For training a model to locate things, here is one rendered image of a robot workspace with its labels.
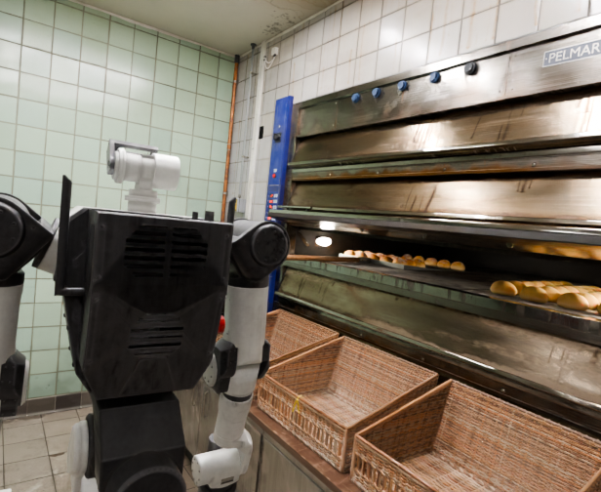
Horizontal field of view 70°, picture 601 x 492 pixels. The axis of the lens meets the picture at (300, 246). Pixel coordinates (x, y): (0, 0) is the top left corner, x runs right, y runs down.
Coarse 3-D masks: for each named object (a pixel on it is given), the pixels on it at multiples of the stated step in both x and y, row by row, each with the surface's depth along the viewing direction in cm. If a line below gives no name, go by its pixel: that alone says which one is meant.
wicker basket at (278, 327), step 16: (272, 320) 254; (288, 320) 247; (304, 320) 235; (272, 336) 254; (288, 336) 243; (304, 336) 231; (320, 336) 222; (336, 336) 212; (272, 352) 248; (288, 352) 197; (256, 384) 188
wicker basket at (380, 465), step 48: (384, 432) 142; (432, 432) 156; (480, 432) 146; (528, 432) 134; (576, 432) 124; (384, 480) 124; (432, 480) 138; (480, 480) 141; (528, 480) 131; (576, 480) 121
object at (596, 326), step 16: (336, 272) 222; (352, 272) 211; (368, 272) 202; (416, 288) 179; (432, 288) 172; (448, 288) 169; (480, 304) 155; (496, 304) 150; (512, 304) 146; (544, 320) 137; (560, 320) 133; (576, 320) 130; (592, 320) 126
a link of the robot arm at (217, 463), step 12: (216, 444) 102; (204, 456) 97; (216, 456) 98; (228, 456) 99; (192, 468) 98; (204, 468) 95; (216, 468) 96; (228, 468) 97; (240, 468) 99; (204, 480) 94; (216, 480) 96; (228, 480) 98
